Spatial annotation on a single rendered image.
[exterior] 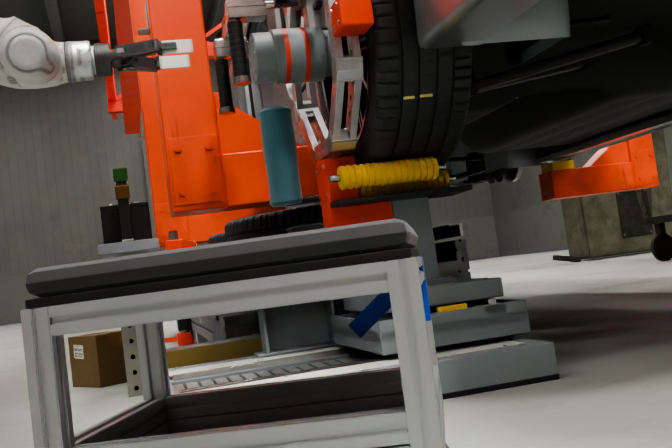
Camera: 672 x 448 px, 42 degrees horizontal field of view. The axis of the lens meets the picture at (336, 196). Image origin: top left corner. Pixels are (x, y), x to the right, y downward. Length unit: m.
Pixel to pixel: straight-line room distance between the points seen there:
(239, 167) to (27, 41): 0.99
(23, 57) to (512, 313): 1.20
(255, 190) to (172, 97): 0.37
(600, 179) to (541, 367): 3.36
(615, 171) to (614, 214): 4.72
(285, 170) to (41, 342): 1.42
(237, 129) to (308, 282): 1.82
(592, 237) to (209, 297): 9.10
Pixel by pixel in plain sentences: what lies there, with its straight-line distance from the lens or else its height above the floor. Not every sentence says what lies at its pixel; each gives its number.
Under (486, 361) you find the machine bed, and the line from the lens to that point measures 1.88.
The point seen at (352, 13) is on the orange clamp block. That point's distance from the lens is 1.93.
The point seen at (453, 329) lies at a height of 0.12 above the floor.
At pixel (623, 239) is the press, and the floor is 0.18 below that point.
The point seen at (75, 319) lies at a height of 0.28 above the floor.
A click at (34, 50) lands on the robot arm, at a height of 0.79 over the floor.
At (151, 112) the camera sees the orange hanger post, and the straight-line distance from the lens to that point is 4.59.
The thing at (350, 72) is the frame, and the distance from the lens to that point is 1.99.
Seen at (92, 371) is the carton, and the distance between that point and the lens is 3.18.
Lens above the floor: 0.30
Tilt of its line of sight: 5 degrees up
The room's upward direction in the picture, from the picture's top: 8 degrees counter-clockwise
